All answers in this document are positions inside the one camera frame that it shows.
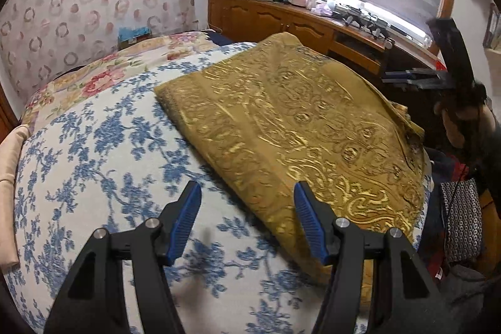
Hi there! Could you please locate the mustard patterned garment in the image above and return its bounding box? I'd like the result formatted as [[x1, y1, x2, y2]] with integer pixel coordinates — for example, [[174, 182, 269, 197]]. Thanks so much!
[[155, 32, 431, 283]]

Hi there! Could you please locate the right hand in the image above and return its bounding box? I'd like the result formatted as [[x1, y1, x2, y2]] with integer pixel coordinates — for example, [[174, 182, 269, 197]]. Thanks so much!
[[434, 101, 497, 152]]

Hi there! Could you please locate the black white patterned bag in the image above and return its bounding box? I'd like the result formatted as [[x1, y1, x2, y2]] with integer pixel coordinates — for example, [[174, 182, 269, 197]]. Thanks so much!
[[441, 179, 483, 263]]

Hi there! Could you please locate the blue floral bedsheet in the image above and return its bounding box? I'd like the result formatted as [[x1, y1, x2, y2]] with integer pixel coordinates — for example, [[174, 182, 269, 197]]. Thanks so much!
[[5, 42, 325, 333]]

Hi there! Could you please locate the folded beige cloth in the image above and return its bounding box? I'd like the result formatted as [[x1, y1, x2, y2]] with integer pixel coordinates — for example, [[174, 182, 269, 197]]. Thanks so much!
[[0, 125, 31, 272]]

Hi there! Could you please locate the wooden louvered wardrobe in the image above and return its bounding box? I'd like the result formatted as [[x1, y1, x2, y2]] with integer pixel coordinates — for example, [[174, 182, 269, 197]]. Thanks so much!
[[0, 85, 19, 141]]

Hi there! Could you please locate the wooden sideboard cabinet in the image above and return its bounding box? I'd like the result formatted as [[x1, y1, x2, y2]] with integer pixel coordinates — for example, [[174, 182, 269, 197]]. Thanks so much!
[[208, 0, 436, 78]]

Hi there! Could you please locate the pink floral quilt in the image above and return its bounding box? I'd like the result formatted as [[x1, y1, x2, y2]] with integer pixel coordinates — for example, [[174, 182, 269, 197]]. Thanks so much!
[[20, 30, 218, 133]]

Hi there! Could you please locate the box with blue item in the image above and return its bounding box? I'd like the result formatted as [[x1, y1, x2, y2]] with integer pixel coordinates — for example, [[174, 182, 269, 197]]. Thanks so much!
[[117, 27, 153, 50]]

